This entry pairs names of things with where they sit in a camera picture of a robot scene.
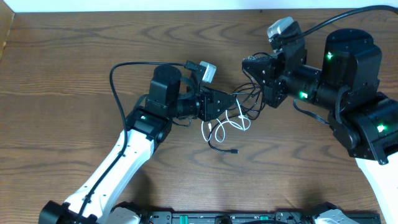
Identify thin black USB cable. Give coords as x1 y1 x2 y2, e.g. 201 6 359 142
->
207 90 265 155

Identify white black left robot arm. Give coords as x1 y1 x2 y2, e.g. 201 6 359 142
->
39 61 236 223

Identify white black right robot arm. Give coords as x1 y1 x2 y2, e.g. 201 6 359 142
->
242 29 397 223

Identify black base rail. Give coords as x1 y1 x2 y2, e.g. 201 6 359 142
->
108 202 382 224

